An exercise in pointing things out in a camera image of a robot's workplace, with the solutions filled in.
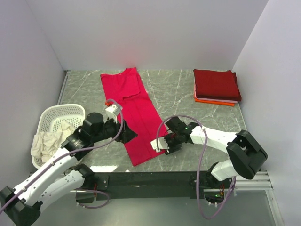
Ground hot pink t-shirt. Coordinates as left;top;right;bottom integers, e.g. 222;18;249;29
100;67;163;166

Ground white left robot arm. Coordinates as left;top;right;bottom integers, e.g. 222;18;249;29
0;113;138;226

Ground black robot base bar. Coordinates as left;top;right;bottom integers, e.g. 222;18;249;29
75;170;236;204

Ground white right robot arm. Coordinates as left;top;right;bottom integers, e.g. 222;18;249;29
151;116;268;189

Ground white plastic laundry basket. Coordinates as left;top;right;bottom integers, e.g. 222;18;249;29
30;104;85;169

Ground cream cloth in basket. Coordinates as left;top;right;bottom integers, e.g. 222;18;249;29
31;121;75;167

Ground dark red folded t-shirt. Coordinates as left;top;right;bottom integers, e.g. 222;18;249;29
193;69;238;100

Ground orange folded t-shirt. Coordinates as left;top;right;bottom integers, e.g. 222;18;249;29
194;98;236;107

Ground maroon folded t-shirt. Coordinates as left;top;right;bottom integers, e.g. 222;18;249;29
232;72;242;102

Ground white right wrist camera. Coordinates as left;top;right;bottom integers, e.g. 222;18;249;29
150;137;169;153

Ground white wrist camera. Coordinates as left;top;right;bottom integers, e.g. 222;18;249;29
105;101;122;123
150;137;169;153

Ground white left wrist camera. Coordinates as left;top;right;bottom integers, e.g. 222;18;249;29
105;101;122;123

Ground aluminium frame rail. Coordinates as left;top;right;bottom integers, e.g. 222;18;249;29
13;170;285;226

